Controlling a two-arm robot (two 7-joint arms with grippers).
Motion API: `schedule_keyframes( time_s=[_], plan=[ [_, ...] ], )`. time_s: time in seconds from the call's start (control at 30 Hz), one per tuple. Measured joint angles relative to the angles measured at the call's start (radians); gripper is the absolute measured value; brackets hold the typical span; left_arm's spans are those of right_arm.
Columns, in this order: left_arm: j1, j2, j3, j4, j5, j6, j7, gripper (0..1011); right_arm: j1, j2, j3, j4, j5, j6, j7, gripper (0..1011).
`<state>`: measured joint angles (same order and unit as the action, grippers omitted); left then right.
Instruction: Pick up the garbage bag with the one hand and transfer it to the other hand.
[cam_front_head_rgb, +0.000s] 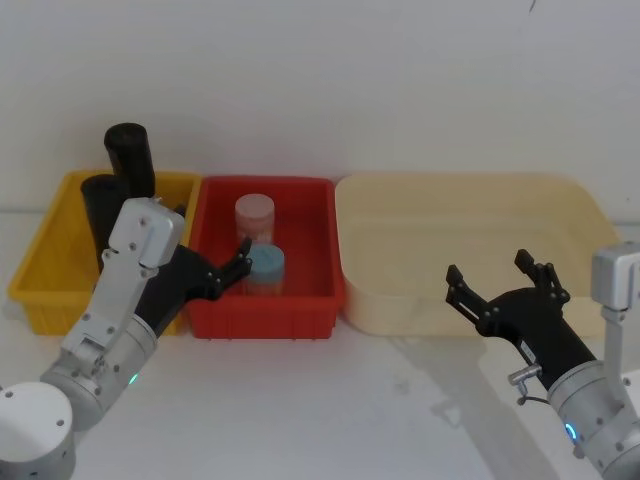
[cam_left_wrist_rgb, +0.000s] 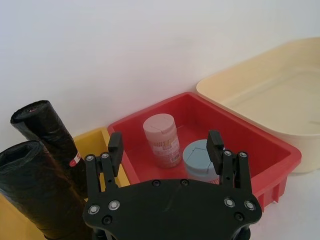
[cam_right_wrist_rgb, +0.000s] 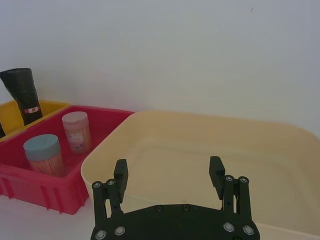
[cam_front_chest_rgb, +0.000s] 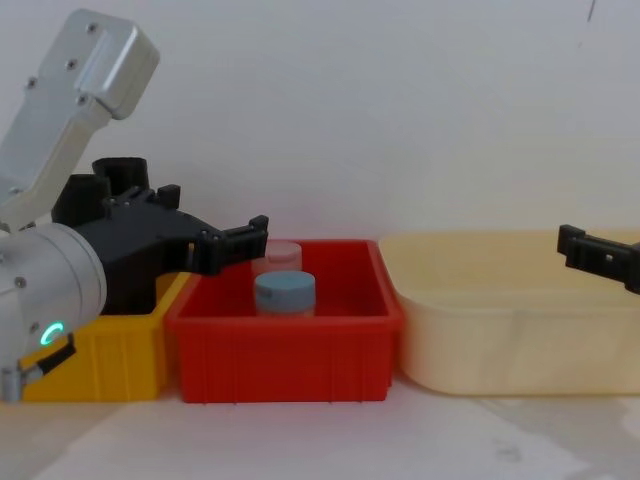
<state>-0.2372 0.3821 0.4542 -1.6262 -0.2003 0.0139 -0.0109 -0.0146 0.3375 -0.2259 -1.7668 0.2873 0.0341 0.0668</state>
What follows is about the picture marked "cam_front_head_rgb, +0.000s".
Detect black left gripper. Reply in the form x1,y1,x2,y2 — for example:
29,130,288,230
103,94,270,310
132,201,254,338

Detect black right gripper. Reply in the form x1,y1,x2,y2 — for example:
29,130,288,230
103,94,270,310
444,247,599,393

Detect clear jar with pink lid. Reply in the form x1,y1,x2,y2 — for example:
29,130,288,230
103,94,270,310
234,194,278,247

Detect clear jar with blue lid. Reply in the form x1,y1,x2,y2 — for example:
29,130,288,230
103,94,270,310
241,243,286,298

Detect cream plastic bin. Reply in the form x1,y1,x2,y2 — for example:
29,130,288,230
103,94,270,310
333,172,622,338

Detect red plastic bin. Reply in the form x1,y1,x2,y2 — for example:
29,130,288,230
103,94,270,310
185,174,347,342

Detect tall black cylinder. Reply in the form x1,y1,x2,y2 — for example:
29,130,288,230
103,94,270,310
103,122,157,202
80,174,133,277

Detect yellow plastic bin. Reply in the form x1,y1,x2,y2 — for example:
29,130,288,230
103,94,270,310
7,169,203,338

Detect white table cloth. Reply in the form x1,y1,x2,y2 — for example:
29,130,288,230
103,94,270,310
0,204,640,480

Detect thin cable with silver plug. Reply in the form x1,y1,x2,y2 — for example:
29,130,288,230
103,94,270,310
507,365,552,407

